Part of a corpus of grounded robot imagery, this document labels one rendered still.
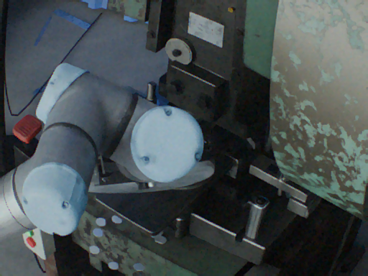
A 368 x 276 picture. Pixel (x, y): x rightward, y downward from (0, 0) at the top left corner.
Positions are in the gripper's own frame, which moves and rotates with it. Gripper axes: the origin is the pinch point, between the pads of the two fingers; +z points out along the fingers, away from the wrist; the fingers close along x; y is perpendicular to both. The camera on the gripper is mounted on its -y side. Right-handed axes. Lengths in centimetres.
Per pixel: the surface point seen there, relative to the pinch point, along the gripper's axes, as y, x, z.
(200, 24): -18.4, -21.4, 16.9
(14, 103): 9, -30, 177
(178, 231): -14.5, 13.8, 38.2
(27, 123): 13, -11, 51
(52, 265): 12, 22, 66
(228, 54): -22.2, -15.3, 16.5
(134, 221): -4.1, 10.4, 26.2
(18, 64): 6, -48, 194
